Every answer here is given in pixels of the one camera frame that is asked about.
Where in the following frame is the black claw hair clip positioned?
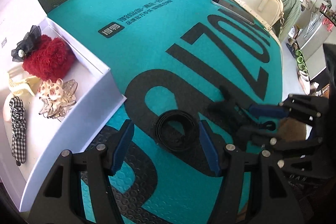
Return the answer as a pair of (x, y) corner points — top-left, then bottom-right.
(207, 86), (276, 134)

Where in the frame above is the black belt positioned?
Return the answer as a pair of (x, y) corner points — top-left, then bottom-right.
(154, 110), (199, 153)

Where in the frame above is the red fluffy scrunchie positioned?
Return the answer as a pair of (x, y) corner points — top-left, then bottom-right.
(22, 35), (76, 82)

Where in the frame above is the smartphone in clear case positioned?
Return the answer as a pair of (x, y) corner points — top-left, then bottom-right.
(211, 0), (255, 25)

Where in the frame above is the black white gingham scrunchie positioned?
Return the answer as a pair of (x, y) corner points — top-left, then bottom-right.
(9, 96), (26, 166)

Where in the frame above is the clear star clip with bears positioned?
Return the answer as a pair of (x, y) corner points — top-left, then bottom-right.
(37, 79), (78, 119)

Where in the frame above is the white cabinet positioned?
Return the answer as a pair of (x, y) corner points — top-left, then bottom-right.
(298, 11), (335, 80)

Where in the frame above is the white open gift box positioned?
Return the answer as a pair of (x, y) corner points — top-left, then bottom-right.
(1, 0), (126, 212)

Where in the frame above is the black bow pearl clip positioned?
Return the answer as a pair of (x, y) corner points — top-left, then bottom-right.
(11, 25), (42, 63)

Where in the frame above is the cream claw hair clip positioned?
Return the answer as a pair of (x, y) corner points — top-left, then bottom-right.
(7, 65), (41, 97)

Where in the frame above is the teal bubble mailer mat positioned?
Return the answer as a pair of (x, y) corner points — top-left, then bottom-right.
(48, 0), (282, 223)

